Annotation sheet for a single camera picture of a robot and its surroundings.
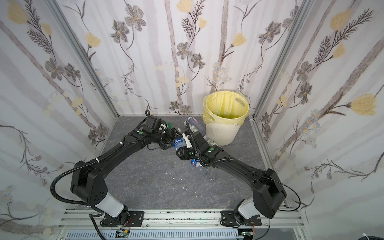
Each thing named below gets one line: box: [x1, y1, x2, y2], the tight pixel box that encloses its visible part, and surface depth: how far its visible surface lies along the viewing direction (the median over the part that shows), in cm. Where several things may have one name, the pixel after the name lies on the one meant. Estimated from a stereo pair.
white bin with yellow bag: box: [202, 90, 250, 146], surface depth 97 cm
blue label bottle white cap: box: [173, 138, 187, 151], surface depth 81 cm
